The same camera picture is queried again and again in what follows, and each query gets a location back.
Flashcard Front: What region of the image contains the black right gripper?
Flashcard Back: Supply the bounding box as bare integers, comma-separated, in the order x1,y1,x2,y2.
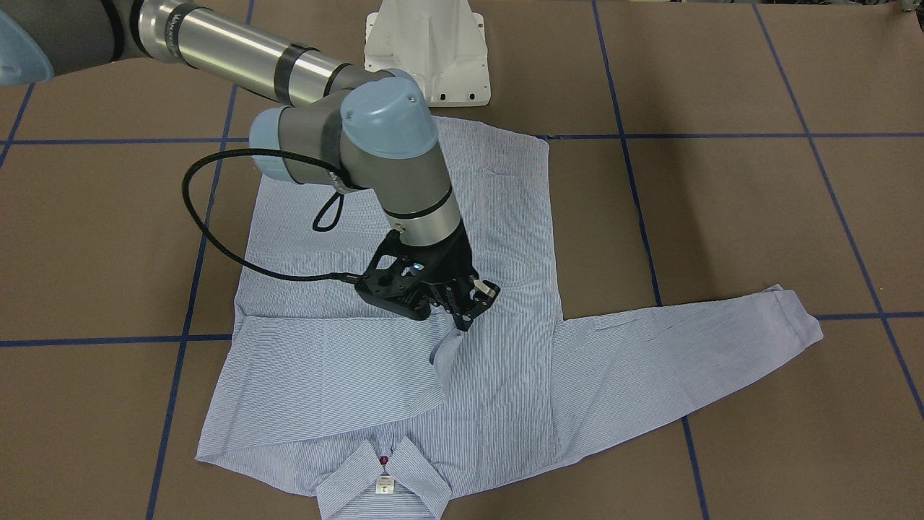
355,226,500,332

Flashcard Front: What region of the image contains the light blue striped shirt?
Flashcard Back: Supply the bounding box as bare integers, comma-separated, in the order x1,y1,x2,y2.
195,118,823,519

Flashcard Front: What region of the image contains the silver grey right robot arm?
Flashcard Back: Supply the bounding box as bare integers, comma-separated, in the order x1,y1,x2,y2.
2,1,500,332

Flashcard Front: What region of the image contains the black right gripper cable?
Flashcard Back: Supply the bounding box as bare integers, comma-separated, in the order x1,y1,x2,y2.
181,148,362,282

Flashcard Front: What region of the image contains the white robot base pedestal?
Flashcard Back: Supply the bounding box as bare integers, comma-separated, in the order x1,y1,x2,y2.
364,1,492,108

